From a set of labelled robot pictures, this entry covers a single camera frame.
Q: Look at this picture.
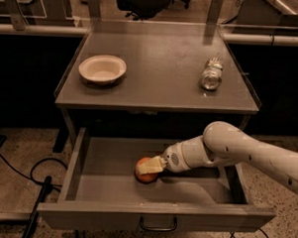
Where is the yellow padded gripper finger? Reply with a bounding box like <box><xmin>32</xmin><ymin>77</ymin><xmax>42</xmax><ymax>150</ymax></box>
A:
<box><xmin>135</xmin><ymin>156</ymin><xmax>166</xmax><ymax>176</ymax></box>

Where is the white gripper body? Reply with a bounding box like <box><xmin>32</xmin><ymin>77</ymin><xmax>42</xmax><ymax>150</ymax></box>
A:
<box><xmin>161</xmin><ymin>142</ymin><xmax>190</xmax><ymax>173</ymax></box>

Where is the orange fruit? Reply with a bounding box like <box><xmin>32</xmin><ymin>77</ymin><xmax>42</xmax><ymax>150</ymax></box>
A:
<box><xmin>134</xmin><ymin>158</ymin><xmax>158</xmax><ymax>183</ymax></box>

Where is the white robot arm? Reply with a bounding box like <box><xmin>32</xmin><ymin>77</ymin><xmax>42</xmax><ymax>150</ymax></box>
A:
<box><xmin>135</xmin><ymin>121</ymin><xmax>298</xmax><ymax>195</ymax></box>

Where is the open grey top drawer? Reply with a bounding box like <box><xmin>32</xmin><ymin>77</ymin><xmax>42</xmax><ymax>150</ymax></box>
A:
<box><xmin>38</xmin><ymin>128</ymin><xmax>275</xmax><ymax>232</ymax></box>

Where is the crushed silver can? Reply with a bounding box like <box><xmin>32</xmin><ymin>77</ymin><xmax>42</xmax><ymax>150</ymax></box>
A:
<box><xmin>199</xmin><ymin>58</ymin><xmax>224</xmax><ymax>91</ymax></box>

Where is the grey cabinet with glass rim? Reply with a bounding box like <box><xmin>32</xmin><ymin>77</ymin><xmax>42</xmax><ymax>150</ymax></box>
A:
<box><xmin>55</xmin><ymin>21</ymin><xmax>260</xmax><ymax>141</ymax></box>

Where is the white paper bowl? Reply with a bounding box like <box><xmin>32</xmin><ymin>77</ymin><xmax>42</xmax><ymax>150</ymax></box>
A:
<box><xmin>79</xmin><ymin>55</ymin><xmax>127</xmax><ymax>85</ymax></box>

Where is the black pole on floor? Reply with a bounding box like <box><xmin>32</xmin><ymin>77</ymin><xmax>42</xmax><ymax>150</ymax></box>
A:
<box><xmin>22</xmin><ymin>177</ymin><xmax>51</xmax><ymax>238</ymax></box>

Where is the black office chair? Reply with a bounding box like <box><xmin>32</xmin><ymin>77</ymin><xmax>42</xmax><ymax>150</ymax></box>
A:
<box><xmin>116</xmin><ymin>0</ymin><xmax>191</xmax><ymax>21</ymax></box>

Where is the black drawer handle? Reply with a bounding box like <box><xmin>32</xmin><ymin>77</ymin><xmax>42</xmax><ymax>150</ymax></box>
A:
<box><xmin>140</xmin><ymin>217</ymin><xmax>177</xmax><ymax>233</ymax></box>

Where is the black floor cable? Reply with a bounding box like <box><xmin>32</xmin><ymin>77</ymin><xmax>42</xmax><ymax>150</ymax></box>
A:
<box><xmin>0</xmin><ymin>143</ymin><xmax>70</xmax><ymax>193</ymax></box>

